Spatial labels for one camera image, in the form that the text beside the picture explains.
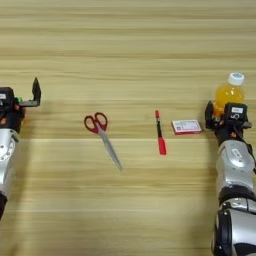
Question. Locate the red and white card box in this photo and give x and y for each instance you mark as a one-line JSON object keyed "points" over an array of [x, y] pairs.
{"points": [[186, 127]]}

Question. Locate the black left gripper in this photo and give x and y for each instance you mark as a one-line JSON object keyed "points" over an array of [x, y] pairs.
{"points": [[13, 120]]}

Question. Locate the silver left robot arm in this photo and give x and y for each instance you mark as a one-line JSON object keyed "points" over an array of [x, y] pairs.
{"points": [[6, 160]]}

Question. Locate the left gripper's labelled black box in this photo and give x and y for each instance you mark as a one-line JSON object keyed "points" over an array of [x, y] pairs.
{"points": [[7, 101]]}

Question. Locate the orange juice bottle white cap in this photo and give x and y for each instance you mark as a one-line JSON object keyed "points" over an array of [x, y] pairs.
{"points": [[228, 93]]}

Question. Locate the red and black pen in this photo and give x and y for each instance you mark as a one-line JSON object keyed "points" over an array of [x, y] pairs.
{"points": [[162, 145]]}

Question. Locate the colourful puzzle cube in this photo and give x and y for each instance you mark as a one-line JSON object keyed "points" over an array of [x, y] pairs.
{"points": [[19, 99]]}

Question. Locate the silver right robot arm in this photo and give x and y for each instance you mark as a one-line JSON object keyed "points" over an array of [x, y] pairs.
{"points": [[235, 166]]}

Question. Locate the gripper's labelled black box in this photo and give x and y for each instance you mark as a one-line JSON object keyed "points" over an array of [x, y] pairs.
{"points": [[7, 101], [235, 115]]}

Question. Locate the right gripper's labelled black box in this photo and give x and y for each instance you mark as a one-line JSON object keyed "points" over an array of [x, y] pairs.
{"points": [[235, 115]]}

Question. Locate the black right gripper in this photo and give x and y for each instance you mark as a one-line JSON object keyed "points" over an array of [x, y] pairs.
{"points": [[231, 133]]}

